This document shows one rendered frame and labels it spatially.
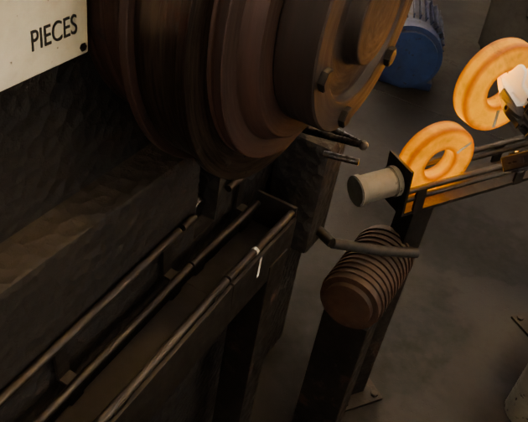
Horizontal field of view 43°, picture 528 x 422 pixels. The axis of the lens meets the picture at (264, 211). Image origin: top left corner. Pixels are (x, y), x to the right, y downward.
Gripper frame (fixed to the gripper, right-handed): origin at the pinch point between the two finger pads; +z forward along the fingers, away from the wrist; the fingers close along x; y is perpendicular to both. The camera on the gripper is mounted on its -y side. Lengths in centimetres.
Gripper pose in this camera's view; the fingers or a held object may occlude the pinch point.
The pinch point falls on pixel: (503, 74)
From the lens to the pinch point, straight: 119.0
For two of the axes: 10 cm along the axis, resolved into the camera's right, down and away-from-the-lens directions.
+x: -9.0, 1.6, -4.0
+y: 2.5, -5.7, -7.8
